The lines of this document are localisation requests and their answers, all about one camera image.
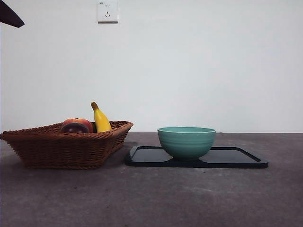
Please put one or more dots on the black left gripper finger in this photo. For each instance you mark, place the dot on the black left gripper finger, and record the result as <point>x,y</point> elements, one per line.
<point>9,16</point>

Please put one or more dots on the dark purple plum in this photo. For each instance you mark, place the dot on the dark purple plum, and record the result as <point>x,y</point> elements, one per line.
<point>74,128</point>

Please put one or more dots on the teal ribbed bowl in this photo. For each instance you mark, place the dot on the teal ribbed bowl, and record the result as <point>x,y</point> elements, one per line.
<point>187,144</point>

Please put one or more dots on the red orange peach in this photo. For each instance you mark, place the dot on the red orange peach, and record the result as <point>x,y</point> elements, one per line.
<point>89,124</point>

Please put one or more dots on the yellow banana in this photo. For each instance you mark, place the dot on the yellow banana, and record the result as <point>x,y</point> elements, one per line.
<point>101,123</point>

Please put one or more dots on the brown wicker basket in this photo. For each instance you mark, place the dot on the brown wicker basket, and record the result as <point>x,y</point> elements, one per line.
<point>59,151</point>

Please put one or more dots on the black rectangular tray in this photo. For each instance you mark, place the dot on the black rectangular tray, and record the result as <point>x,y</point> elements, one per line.
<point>225,158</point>

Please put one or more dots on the white wall socket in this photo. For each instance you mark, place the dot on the white wall socket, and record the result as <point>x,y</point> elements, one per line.
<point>108,11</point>

